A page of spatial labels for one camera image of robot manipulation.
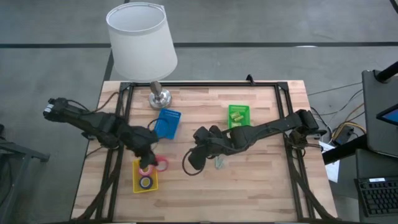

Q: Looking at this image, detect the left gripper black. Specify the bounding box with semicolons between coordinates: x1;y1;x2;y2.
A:
124;127;159;169

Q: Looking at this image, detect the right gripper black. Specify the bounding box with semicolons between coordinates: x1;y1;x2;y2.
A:
188;126;234;170

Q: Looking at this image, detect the pink tape roll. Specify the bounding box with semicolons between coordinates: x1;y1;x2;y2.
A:
138;164;155;177

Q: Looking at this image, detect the red tape roll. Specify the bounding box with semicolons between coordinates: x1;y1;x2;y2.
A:
154;155;170;173

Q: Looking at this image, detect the blue tape roll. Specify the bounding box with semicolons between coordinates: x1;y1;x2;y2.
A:
139;175;154;190

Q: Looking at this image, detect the yellow plastic basket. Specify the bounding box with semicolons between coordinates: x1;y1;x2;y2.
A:
132;158;159;194

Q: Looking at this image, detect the green plastic basket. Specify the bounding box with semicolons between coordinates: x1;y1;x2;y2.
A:
228;104;251;129

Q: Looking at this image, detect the blue plastic basket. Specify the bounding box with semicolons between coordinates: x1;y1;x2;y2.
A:
154;108;182;140

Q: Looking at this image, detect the silver lamp with white shade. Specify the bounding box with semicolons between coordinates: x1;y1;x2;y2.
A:
105;1;178;110

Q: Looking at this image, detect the grey metal stand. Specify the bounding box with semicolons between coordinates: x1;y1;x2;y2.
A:
0;124;50;224

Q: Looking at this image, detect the white paper sheet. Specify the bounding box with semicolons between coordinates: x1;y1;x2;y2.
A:
317;140;341;184

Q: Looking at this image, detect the black cart bar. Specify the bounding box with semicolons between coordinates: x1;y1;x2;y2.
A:
322;133;369;166

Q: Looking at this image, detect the grey desk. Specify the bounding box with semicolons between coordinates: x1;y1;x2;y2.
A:
354;148;398;224

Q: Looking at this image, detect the grey equipment cart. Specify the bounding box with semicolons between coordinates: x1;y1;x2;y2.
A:
361;68;398;159

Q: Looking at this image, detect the black keyboard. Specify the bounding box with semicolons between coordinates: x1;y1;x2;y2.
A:
353;176;398;218

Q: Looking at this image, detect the tablet with blue screen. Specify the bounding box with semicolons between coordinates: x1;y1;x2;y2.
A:
375;103;398;127

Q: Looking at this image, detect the black pole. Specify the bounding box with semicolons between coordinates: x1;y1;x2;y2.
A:
374;60;398;84

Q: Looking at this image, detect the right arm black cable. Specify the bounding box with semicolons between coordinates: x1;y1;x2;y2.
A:
182;147;206;177

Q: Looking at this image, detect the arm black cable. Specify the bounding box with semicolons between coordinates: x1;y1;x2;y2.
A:
182;147;206;177
93;91;121;113

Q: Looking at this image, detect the black metal table frame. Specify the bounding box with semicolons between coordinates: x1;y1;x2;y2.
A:
73;81;338;223

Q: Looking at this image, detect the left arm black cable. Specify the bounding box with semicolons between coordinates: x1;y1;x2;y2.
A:
93;91;121;113

